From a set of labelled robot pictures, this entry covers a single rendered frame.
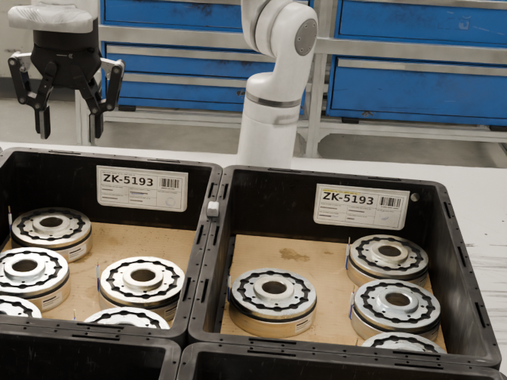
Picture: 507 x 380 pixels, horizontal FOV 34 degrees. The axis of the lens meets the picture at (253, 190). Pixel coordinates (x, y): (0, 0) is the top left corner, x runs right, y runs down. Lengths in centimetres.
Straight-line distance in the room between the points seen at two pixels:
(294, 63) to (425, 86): 176
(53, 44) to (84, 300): 30
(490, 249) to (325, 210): 44
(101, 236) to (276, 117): 36
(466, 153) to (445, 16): 91
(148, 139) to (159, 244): 243
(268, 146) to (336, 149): 223
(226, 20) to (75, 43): 195
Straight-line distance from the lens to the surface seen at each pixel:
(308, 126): 302
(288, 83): 132
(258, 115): 134
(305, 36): 131
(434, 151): 369
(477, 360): 83
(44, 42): 100
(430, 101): 307
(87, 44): 100
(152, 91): 300
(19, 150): 118
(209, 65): 296
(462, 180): 174
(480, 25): 302
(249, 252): 113
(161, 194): 116
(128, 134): 361
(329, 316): 102
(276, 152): 136
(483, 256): 148
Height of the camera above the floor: 141
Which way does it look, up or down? 26 degrees down
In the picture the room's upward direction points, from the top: 4 degrees clockwise
